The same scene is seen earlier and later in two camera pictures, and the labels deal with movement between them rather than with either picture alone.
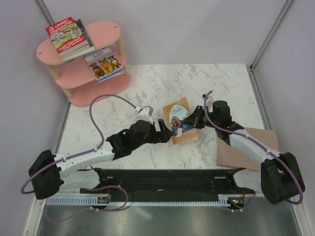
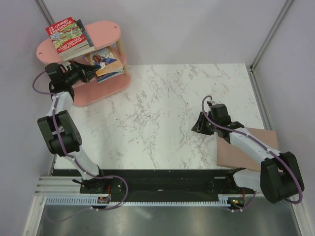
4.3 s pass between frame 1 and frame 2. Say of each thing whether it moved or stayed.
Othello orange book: moved
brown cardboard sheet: stayed
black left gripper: moved
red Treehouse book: stayed
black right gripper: moved
